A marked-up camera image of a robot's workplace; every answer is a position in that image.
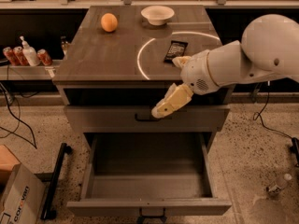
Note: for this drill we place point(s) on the white ceramic bowl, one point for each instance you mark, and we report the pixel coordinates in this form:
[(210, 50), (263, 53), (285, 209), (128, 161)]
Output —
[(157, 15)]

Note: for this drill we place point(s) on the white pump bottle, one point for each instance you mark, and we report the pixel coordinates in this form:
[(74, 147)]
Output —
[(29, 53)]

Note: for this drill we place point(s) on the clear plastic bottle on floor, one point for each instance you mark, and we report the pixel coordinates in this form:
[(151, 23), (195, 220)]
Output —
[(279, 184)]

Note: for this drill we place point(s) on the grey wooden drawer cabinet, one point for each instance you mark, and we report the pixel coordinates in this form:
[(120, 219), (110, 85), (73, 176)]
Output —
[(126, 67)]

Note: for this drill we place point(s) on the cardboard box with logo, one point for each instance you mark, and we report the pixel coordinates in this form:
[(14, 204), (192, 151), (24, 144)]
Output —
[(21, 191)]

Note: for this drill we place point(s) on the red soda can middle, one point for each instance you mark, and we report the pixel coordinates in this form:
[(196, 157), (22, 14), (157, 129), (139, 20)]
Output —
[(20, 56)]

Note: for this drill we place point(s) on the red soda can right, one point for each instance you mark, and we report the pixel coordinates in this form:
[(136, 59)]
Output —
[(44, 57)]

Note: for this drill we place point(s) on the low grey shelf ledge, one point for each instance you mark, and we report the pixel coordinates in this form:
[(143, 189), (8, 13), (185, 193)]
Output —
[(41, 72)]

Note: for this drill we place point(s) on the small glass bottle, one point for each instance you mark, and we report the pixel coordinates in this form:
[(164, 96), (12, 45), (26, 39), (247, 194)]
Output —
[(64, 44)]

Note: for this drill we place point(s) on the black metal bar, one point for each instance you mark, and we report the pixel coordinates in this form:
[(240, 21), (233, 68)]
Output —
[(47, 212)]

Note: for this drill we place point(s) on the open bottom drawer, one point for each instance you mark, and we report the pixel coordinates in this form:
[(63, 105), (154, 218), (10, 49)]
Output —
[(148, 175)]

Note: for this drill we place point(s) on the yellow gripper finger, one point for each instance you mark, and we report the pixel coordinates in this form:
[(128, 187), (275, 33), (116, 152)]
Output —
[(180, 61), (175, 98)]

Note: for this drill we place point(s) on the red soda can left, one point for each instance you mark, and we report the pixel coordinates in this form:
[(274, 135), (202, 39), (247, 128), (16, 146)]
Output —
[(9, 54)]

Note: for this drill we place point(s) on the orange fruit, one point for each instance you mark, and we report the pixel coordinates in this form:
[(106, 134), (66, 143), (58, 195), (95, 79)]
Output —
[(109, 22)]

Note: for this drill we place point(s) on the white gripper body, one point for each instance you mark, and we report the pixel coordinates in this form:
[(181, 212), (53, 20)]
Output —
[(196, 73)]

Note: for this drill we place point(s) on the closed middle drawer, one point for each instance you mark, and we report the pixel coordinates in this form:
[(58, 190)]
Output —
[(138, 119)]

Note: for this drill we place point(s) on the red soda can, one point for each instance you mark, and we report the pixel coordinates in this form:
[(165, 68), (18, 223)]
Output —
[(20, 56), (9, 54), (44, 57)]

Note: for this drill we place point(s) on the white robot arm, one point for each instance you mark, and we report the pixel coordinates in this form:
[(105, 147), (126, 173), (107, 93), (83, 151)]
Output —
[(268, 50)]

